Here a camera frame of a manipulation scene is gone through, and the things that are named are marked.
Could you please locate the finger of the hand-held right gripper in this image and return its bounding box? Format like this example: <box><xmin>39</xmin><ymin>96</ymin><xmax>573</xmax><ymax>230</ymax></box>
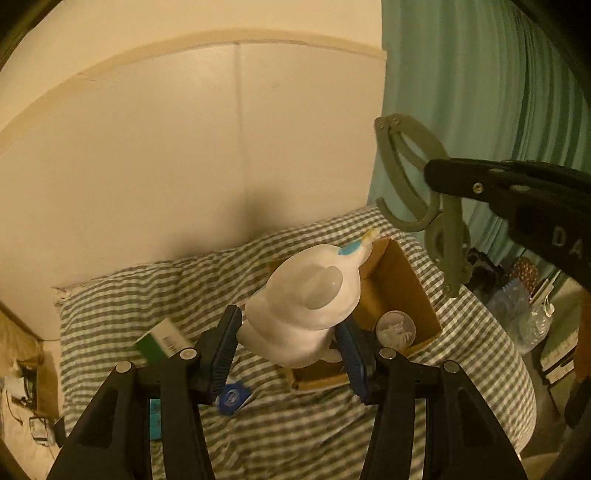
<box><xmin>424</xmin><ymin>158</ymin><xmax>546</xmax><ymax>204</ymax></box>

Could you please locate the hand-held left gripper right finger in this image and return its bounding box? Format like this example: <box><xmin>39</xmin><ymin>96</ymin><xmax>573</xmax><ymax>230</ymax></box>
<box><xmin>336</xmin><ymin>318</ymin><xmax>528</xmax><ymax>480</ymax></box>

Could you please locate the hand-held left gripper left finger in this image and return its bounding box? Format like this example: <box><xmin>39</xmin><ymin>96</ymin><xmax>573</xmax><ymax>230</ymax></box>
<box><xmin>47</xmin><ymin>304</ymin><xmax>243</xmax><ymax>480</ymax></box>

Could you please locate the brown cardboard box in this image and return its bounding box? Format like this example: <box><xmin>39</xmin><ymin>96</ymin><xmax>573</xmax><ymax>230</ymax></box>
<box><xmin>268</xmin><ymin>237</ymin><xmax>443</xmax><ymax>393</ymax></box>

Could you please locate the white duck figurine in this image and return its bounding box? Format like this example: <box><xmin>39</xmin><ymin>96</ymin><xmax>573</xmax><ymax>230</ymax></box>
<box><xmin>237</xmin><ymin>228</ymin><xmax>381</xmax><ymax>369</ymax></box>

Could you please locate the small blue packet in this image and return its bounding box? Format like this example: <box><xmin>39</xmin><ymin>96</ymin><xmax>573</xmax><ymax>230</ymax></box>
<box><xmin>218</xmin><ymin>381</ymin><xmax>253</xmax><ymax>414</ymax></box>

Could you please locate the silver round tin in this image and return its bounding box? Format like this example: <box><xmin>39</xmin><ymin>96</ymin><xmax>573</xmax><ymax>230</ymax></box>
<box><xmin>375</xmin><ymin>310</ymin><xmax>417</xmax><ymax>349</ymax></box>

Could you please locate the green and white box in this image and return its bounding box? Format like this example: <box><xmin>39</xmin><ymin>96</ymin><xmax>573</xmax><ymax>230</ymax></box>
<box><xmin>135</xmin><ymin>319</ymin><xmax>193</xmax><ymax>363</ymax></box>

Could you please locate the patterned brown bag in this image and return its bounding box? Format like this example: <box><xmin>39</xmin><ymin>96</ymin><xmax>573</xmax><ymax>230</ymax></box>
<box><xmin>508</xmin><ymin>257</ymin><xmax>540</xmax><ymax>291</ymax></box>

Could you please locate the green curtain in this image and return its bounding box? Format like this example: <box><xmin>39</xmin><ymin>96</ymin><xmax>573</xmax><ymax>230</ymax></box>
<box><xmin>368</xmin><ymin>0</ymin><xmax>591</xmax><ymax>259</ymax></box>

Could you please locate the checked bed sheet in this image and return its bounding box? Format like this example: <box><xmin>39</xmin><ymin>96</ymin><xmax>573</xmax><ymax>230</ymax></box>
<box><xmin>54</xmin><ymin>205</ymin><xmax>537</xmax><ymax>480</ymax></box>

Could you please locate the teal flat packet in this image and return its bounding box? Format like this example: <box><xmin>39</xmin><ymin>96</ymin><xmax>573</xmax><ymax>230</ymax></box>
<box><xmin>148</xmin><ymin>399</ymin><xmax>163</xmax><ymax>441</ymax></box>

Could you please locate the clear plastic bag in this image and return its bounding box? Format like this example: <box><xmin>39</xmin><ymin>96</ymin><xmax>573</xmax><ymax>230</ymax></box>
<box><xmin>486</xmin><ymin>279</ymin><xmax>553</xmax><ymax>354</ymax></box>

